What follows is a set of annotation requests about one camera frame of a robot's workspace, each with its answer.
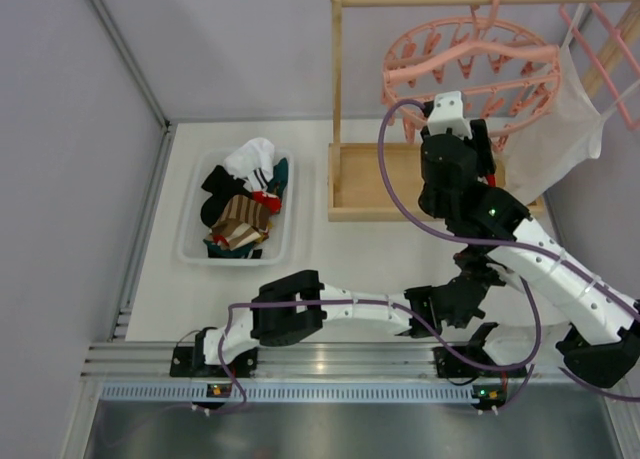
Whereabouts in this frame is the pink round clip hanger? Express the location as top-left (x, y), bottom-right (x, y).
top-left (381, 0), bottom-right (562, 149)

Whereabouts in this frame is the red Christmas sock front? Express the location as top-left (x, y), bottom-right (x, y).
top-left (252, 191), bottom-right (282, 215)

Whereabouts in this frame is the brown beige striped sock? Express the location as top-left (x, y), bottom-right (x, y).
top-left (209, 195), bottom-right (271, 251)

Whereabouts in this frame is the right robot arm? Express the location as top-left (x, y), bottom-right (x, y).
top-left (418, 119), bottom-right (639, 389)

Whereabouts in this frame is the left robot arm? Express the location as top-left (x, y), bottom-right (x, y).
top-left (169, 251), bottom-right (505, 378)

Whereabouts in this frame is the pink clothes hanger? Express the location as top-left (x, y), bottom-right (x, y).
top-left (558, 1), bottom-right (639, 131)

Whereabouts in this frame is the white tank top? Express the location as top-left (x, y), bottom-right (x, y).
top-left (504, 3), bottom-right (640, 200)

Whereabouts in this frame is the wooden clothes rack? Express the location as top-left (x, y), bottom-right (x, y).
top-left (328, 0), bottom-right (639, 222)

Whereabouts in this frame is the dark green sock upper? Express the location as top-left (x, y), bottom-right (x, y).
top-left (267, 158), bottom-right (289, 199)

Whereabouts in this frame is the green reindeer Christmas sock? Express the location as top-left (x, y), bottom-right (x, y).
top-left (203, 239), bottom-right (255, 259)

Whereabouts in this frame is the white plastic mesh basket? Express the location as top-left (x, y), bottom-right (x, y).
top-left (176, 146), bottom-right (296, 267)

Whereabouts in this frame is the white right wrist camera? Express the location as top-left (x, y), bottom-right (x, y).
top-left (426, 91), bottom-right (472, 139)

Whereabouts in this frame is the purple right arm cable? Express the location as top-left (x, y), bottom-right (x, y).
top-left (377, 98), bottom-right (640, 412)

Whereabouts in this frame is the aluminium mounting rail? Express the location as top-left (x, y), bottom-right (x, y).
top-left (79, 340), bottom-right (626, 382)

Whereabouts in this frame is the grey slotted cable duct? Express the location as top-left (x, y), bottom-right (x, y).
top-left (101, 381), bottom-right (505, 404)

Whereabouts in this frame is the aluminium frame post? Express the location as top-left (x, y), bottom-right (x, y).
top-left (74, 0), bottom-right (174, 133)

